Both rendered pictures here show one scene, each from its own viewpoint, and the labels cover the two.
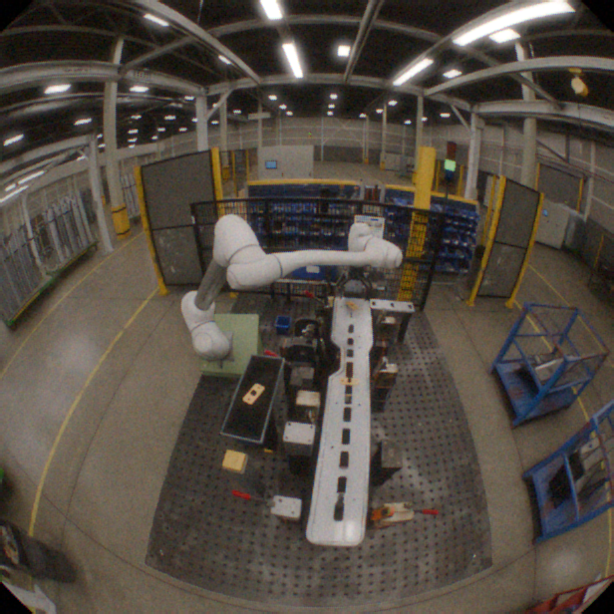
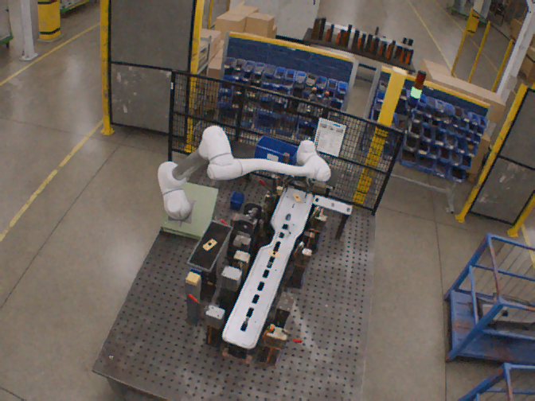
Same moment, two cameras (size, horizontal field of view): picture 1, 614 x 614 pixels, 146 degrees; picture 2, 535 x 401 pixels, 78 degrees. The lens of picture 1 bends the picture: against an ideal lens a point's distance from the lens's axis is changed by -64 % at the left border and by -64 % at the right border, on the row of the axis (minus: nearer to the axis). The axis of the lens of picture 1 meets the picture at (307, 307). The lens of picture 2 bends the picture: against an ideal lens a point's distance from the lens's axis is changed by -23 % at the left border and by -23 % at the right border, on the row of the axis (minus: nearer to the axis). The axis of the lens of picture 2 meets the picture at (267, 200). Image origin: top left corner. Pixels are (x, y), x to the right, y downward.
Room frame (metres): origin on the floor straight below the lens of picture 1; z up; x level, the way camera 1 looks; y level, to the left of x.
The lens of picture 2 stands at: (-1.07, -0.13, 2.95)
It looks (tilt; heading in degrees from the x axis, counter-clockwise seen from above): 41 degrees down; 2
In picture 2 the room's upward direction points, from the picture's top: 11 degrees clockwise
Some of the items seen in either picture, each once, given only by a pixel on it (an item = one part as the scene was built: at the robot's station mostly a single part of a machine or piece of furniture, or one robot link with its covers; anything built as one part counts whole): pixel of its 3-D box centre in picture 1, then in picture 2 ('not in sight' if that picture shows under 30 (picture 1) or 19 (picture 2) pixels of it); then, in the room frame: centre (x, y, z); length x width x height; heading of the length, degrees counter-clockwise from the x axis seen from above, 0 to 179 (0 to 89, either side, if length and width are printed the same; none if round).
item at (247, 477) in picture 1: (248, 479); (193, 301); (0.25, 0.22, 0.92); 0.08 x 0.08 x 0.44; 82
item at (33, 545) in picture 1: (35, 555); not in sight; (-1.16, 2.09, 0.36); 0.54 x 0.50 x 0.73; 87
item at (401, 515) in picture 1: (384, 517); (273, 347); (0.08, -0.29, 0.88); 0.15 x 0.11 x 0.36; 82
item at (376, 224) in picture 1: (368, 235); (329, 137); (1.68, -0.43, 1.30); 0.23 x 0.02 x 0.31; 82
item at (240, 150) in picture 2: (322, 275); (281, 163); (1.61, -0.11, 1.01); 0.90 x 0.22 x 0.03; 82
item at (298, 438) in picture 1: (300, 453); (229, 293); (0.39, 0.03, 0.90); 0.13 x 0.10 x 0.41; 82
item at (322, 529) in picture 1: (350, 385); (274, 257); (0.67, -0.19, 1.00); 1.38 x 0.22 x 0.02; 172
